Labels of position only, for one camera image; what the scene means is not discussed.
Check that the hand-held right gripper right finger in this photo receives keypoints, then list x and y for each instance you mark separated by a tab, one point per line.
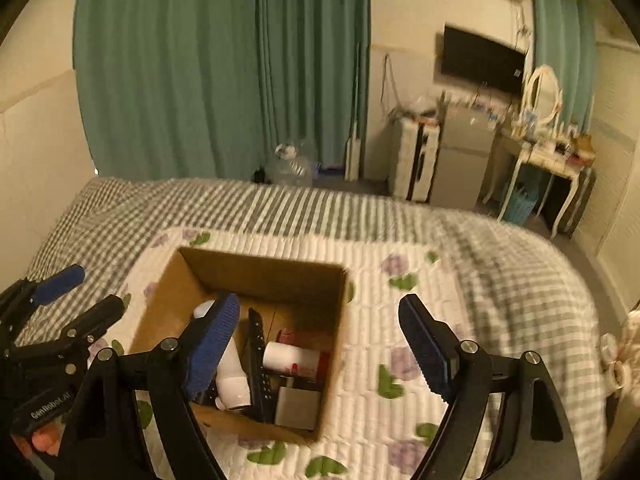
425	350

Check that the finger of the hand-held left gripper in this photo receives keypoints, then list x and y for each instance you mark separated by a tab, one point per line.
100	312
62	280

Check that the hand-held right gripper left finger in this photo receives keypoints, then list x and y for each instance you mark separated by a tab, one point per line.
215	345

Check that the white mini hair dryer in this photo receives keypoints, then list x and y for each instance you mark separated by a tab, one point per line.
232	375

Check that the black remote control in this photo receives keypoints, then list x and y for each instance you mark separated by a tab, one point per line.
257	355

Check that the brown cardboard box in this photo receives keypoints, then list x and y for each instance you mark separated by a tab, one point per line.
210	270

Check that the white bottle red label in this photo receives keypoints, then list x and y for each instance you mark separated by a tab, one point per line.
290	357

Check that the red small box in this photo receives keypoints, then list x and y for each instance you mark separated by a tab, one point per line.
295	335

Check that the white charger cube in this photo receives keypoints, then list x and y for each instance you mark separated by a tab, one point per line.
297	407

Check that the person's left hand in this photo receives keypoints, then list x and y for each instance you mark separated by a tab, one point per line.
42	440

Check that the white floral quilted mat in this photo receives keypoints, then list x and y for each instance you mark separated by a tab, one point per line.
370	285

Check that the teal plastic bin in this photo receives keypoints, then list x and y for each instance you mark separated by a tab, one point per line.
520	205

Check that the white suitcase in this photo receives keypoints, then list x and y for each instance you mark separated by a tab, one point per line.
405	160

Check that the grey small fridge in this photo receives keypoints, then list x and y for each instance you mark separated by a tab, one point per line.
462	160

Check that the clear plastic water jug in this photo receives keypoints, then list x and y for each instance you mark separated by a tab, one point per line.
292	167

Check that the pale frilled cushion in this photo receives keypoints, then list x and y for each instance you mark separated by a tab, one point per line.
620	360

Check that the dark suitcase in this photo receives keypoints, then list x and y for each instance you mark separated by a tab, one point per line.
575	200

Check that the white vanity table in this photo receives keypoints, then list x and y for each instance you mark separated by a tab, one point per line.
540	157

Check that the wide green curtain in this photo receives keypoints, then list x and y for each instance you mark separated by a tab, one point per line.
165	70

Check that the clear plastic bag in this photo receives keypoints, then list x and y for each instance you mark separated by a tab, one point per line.
420	107

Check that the white louvred wardrobe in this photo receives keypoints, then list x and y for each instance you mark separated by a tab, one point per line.
620	160

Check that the white oval vanity mirror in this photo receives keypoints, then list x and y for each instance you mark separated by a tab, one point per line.
541	92

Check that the narrow green curtain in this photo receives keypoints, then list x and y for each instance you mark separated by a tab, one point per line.
315	60

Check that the pale teal curtain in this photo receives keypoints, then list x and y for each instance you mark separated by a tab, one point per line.
562	45

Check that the black wall television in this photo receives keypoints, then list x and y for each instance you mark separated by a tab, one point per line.
480	57

